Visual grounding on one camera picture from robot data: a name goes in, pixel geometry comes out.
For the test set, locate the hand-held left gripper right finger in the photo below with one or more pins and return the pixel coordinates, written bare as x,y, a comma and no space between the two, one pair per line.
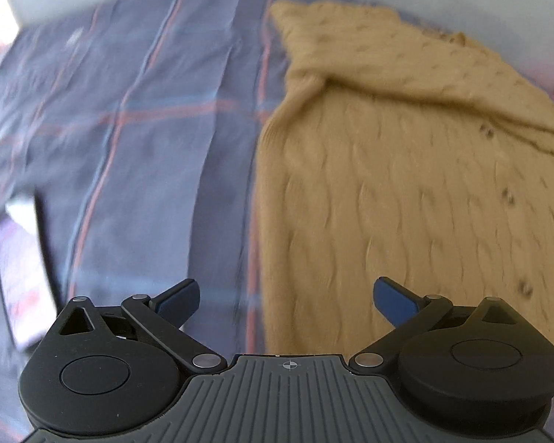
394,302

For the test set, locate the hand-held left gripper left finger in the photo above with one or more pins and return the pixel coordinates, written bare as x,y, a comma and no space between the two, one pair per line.
180,304

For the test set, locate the plaid blue bed sheet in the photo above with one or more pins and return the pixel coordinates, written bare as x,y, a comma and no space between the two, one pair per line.
157,157

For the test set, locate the black smartphone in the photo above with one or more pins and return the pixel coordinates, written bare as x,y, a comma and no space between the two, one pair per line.
25,267

